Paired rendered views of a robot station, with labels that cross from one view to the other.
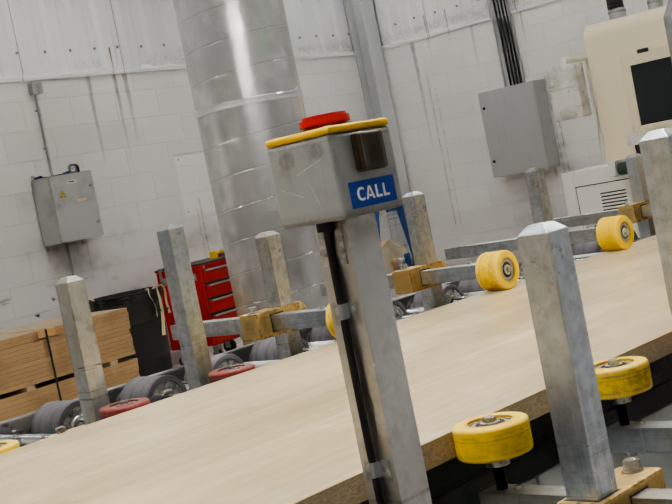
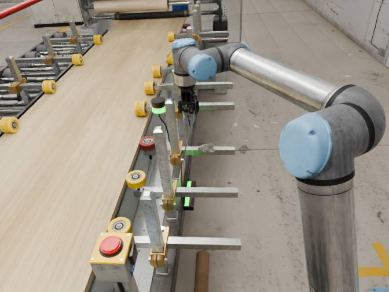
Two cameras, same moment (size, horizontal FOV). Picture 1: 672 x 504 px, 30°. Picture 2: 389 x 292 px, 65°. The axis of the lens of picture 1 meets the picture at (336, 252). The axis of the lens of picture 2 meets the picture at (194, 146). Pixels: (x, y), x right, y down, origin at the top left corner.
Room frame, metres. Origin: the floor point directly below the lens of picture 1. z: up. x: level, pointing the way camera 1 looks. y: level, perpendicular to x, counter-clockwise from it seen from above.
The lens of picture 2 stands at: (0.57, 0.07, 1.72)
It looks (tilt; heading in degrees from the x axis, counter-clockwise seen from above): 36 degrees down; 323
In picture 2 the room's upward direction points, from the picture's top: 4 degrees counter-clockwise
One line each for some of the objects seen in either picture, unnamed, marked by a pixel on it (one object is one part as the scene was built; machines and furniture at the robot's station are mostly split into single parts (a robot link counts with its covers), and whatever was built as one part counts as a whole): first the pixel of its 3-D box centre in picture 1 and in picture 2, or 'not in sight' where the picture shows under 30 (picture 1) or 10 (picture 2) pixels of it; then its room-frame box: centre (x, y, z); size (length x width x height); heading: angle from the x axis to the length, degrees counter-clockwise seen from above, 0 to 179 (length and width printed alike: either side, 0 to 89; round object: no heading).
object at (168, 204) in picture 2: not in sight; (169, 194); (1.36, -0.38, 0.82); 0.13 x 0.06 x 0.05; 136
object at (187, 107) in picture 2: not in sight; (187, 97); (1.47, -0.59, 1.15); 0.09 x 0.08 x 0.12; 136
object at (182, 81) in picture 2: not in sight; (186, 77); (1.47, -0.60, 1.23); 0.10 x 0.09 x 0.05; 46
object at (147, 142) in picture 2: not in sight; (149, 149); (1.64, -0.47, 0.85); 0.08 x 0.08 x 0.11
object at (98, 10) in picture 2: not in sight; (150, 4); (3.60, -1.78, 1.05); 1.43 x 0.12 x 0.12; 46
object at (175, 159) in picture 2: not in sight; (176, 153); (1.54, -0.55, 0.85); 0.13 x 0.06 x 0.05; 136
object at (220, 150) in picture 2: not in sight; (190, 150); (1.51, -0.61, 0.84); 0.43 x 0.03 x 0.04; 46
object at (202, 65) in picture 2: not in sight; (200, 64); (1.36, -0.58, 1.33); 0.12 x 0.12 x 0.09; 76
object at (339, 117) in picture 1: (325, 125); (111, 245); (0.97, -0.01, 1.22); 0.04 x 0.04 x 0.02
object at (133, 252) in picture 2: (369, 150); (133, 254); (0.95, -0.04, 1.20); 0.03 x 0.01 x 0.03; 136
